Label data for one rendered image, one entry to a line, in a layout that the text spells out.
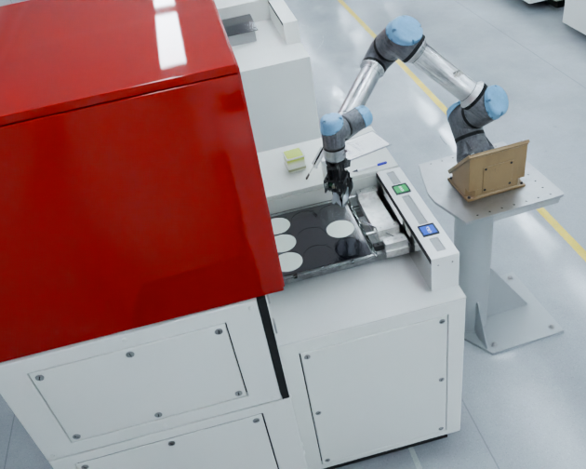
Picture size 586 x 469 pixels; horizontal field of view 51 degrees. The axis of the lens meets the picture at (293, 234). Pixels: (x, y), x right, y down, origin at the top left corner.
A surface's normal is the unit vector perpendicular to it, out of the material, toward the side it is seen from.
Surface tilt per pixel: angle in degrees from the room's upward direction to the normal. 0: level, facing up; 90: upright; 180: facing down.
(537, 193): 0
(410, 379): 90
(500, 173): 90
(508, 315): 0
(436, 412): 90
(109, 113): 90
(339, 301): 0
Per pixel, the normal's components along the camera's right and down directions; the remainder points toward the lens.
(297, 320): -0.14, -0.78
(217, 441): 0.21, 0.58
